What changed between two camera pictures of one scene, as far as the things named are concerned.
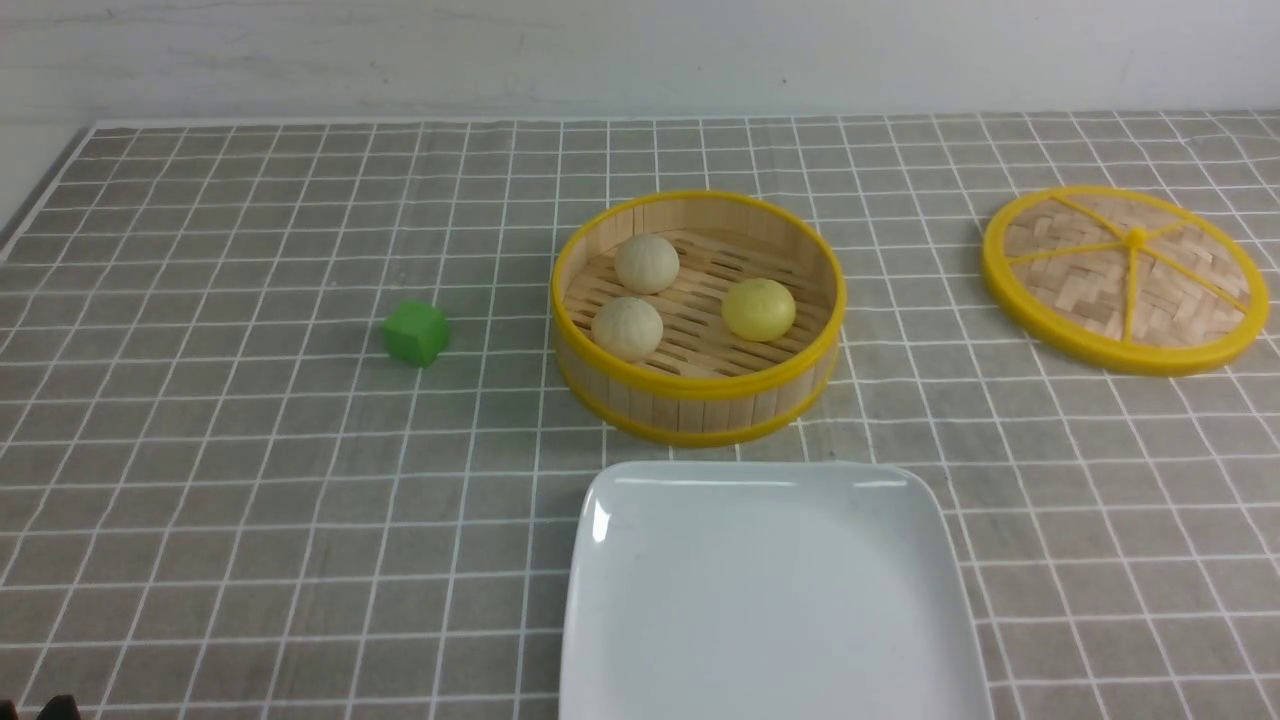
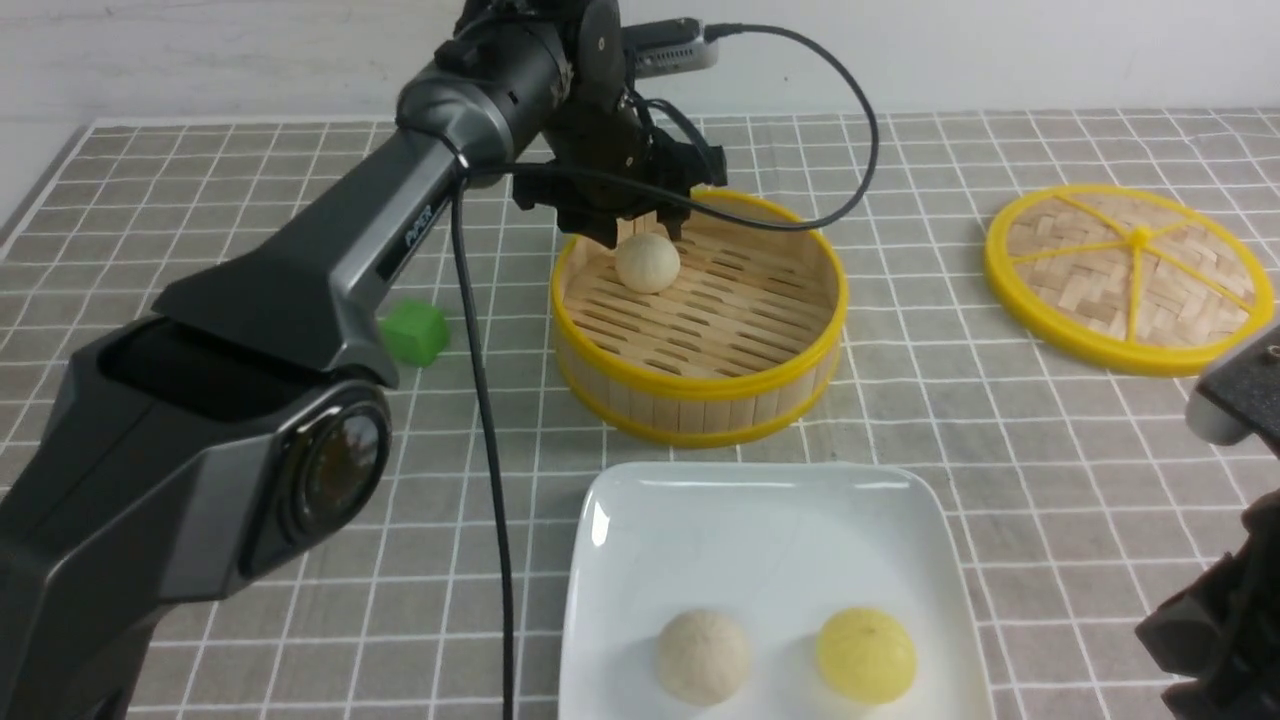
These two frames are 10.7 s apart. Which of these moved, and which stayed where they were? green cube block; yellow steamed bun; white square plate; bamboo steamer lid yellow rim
Moved: yellow steamed bun
Stayed: bamboo steamer lid yellow rim; green cube block; white square plate
